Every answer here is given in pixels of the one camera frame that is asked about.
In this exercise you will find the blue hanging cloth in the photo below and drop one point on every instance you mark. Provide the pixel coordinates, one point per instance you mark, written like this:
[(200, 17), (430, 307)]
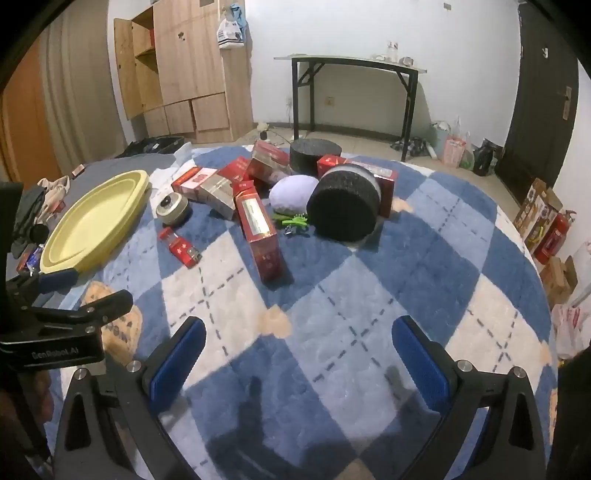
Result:
[(238, 16)]

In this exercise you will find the black door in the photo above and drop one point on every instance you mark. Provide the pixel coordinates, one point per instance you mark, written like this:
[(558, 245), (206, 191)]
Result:
[(540, 92)]

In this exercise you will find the metal cup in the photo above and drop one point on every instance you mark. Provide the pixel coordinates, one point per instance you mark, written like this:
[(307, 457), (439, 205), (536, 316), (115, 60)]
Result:
[(406, 61)]

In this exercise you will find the white plastic bag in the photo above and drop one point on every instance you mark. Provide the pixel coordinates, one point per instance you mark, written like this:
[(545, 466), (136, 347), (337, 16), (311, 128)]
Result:
[(572, 327)]

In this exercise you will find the orange wooden door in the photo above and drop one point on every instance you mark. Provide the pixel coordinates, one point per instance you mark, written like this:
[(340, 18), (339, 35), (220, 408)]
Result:
[(25, 120)]

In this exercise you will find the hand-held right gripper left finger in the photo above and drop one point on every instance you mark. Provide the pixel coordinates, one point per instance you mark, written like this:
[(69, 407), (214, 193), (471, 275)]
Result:
[(178, 364)]

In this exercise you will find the long red carton gold panel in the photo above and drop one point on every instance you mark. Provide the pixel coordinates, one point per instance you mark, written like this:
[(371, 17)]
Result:
[(258, 240)]

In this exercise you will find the black round lens cap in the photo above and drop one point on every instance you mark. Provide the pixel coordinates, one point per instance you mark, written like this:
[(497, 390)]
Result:
[(39, 232)]

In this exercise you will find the small red pack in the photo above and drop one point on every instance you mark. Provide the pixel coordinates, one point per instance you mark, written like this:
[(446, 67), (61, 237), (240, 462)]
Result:
[(182, 249)]

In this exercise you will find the black folding table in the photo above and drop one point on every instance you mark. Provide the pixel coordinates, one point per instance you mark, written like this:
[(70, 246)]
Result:
[(351, 62)]

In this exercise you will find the printed cardboard box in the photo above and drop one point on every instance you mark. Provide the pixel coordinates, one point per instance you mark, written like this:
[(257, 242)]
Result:
[(535, 207)]

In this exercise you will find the white cloth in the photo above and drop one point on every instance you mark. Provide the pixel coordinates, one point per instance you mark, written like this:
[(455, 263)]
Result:
[(178, 159)]

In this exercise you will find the wooden wardrobe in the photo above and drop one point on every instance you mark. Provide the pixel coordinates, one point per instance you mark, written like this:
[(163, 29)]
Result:
[(194, 60)]

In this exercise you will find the beige curtain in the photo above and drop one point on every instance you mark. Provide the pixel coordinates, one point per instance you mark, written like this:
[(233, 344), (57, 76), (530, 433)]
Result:
[(83, 78)]

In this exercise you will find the red fire extinguisher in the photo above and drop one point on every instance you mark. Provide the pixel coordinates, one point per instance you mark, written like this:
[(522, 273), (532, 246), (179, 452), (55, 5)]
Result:
[(554, 235)]

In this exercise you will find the black foam cylinder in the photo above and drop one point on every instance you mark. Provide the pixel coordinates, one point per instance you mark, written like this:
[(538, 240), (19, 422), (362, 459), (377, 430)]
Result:
[(341, 207), (314, 154)]

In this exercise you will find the white hanging bag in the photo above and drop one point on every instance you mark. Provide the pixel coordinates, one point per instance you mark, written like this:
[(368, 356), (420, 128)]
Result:
[(230, 34)]

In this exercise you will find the yellow collapsible basin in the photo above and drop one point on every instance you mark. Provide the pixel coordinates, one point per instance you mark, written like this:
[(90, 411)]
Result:
[(92, 221)]

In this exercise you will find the green clips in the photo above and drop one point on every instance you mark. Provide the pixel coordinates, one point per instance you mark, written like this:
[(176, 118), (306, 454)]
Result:
[(291, 221)]

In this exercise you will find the small copper box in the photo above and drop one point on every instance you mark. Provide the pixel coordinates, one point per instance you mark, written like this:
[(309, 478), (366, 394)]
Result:
[(77, 170)]

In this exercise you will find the brown cardboard box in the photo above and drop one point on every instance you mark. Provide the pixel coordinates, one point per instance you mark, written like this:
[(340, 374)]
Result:
[(556, 281)]

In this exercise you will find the blue white plaid blanket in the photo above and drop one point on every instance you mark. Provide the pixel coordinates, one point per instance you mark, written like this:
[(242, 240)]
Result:
[(323, 300)]

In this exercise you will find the white plush ball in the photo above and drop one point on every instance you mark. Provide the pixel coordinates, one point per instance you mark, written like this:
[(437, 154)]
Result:
[(291, 194)]

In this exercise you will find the person's left hand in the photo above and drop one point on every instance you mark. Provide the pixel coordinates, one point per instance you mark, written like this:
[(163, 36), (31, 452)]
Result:
[(39, 397)]

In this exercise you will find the round metal tin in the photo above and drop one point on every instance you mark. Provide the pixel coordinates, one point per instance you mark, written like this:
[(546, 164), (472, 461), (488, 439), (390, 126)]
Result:
[(171, 207)]

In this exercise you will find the dark grey clothes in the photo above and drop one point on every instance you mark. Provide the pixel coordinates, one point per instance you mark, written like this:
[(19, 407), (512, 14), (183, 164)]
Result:
[(27, 210)]

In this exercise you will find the dark shoes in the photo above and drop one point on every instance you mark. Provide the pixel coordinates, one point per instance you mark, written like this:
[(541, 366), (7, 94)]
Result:
[(411, 147)]

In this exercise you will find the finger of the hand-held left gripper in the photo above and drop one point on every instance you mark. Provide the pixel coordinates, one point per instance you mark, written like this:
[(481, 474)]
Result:
[(60, 279), (111, 304)]

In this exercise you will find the red white pack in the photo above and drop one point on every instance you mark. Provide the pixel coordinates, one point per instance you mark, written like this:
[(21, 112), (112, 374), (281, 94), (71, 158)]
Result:
[(191, 182)]

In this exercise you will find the pink white paper bag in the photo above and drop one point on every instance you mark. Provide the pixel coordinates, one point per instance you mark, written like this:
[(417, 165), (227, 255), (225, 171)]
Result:
[(455, 152)]

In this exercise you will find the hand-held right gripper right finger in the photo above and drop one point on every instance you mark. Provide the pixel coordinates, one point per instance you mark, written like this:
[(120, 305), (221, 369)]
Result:
[(425, 364)]

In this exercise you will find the beige clothes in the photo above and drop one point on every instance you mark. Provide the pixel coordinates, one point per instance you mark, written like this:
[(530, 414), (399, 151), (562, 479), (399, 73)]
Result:
[(53, 194)]

